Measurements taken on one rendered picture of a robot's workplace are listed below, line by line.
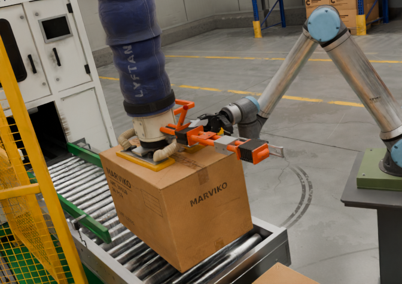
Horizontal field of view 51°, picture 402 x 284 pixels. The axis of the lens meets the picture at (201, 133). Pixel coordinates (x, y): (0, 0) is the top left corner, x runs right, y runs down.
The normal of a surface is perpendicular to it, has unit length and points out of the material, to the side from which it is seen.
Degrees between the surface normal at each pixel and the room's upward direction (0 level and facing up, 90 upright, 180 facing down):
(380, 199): 0
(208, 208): 90
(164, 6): 90
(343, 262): 0
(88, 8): 90
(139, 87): 73
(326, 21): 84
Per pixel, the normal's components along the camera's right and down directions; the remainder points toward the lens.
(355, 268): -0.18, -0.92
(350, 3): -0.71, 0.40
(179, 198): 0.58, 0.19
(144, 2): 0.63, -0.09
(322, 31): -0.37, 0.29
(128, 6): 0.29, 0.04
